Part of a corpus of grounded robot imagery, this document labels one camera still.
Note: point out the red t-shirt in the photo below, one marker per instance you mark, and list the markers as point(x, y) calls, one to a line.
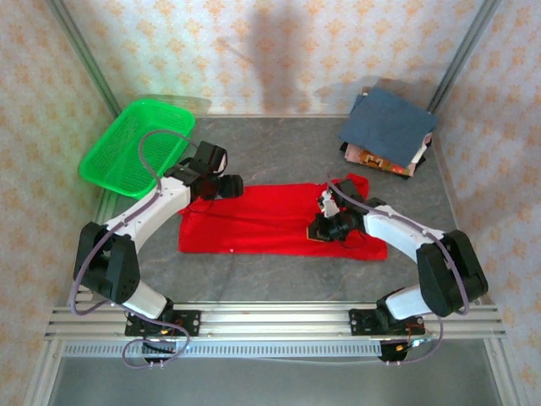
point(262, 224)

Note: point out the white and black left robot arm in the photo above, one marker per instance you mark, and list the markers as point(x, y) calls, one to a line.
point(148, 207)

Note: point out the pink patterned folded t-shirt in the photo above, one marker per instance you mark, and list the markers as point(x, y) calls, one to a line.
point(372, 160)

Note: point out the green plastic basket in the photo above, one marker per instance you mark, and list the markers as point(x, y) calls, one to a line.
point(122, 144)

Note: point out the white folded t-shirt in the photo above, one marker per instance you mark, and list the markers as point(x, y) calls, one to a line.
point(424, 148)

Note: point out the blue folded t-shirt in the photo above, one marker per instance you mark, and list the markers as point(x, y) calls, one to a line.
point(389, 122)

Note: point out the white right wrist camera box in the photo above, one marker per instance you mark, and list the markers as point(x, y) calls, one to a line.
point(329, 205)

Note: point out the aluminium table back rail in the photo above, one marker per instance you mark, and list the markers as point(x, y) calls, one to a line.
point(274, 115)

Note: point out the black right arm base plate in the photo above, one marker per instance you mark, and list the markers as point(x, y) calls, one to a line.
point(359, 321)

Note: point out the aluminium mounting rail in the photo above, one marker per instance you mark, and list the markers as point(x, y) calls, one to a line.
point(274, 321)

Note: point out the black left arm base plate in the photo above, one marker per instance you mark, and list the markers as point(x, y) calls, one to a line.
point(190, 323)

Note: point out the aluminium frame post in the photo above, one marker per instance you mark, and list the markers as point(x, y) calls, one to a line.
point(501, 372)
point(462, 51)
point(42, 372)
point(89, 59)

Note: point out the aluminium lower frame post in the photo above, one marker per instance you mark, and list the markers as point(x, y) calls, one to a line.
point(42, 372)
point(501, 372)

